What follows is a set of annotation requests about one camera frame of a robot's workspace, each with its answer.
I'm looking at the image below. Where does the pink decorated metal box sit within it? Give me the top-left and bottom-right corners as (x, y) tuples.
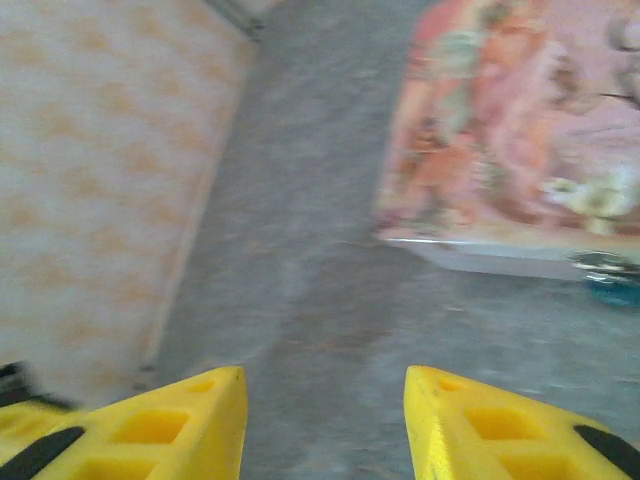
(374, 0), (640, 282)

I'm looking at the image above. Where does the small blue padlock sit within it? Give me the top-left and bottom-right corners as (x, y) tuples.
(569, 249), (640, 310)

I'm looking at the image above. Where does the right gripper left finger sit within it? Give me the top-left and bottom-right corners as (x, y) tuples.
(0, 365), (249, 480)

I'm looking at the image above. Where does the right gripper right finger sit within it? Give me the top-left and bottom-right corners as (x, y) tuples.
(403, 365), (640, 480)

